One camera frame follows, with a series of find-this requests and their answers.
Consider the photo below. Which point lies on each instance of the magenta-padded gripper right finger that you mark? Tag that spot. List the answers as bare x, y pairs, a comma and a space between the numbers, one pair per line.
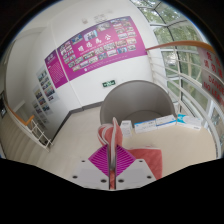
135, 171

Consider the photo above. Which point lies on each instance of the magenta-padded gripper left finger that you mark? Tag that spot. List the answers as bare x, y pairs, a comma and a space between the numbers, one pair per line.
90, 171

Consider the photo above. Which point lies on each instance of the pink towel with white trim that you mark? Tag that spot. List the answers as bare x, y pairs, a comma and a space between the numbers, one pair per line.
148, 160

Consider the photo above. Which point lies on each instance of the white stair railing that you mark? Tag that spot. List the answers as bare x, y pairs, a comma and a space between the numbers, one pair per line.
40, 133

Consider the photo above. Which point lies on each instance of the flat white and teal box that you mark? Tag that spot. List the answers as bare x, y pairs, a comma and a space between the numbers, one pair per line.
189, 122

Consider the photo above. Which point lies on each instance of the green exit sign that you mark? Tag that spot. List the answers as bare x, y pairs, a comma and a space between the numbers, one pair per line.
109, 83

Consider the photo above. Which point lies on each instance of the small magenta text poster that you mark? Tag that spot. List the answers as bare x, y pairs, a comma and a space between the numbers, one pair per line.
56, 70

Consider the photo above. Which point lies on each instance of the large magenta photo poster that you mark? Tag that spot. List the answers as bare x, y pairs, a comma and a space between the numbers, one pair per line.
110, 63

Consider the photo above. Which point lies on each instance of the red-lettered warning sign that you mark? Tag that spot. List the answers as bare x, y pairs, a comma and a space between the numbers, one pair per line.
211, 71

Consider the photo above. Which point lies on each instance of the white railing with orange handrail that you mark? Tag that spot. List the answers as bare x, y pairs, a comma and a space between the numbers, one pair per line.
176, 44

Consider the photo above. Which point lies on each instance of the row of wall photo panels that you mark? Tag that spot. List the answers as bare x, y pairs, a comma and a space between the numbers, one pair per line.
45, 90

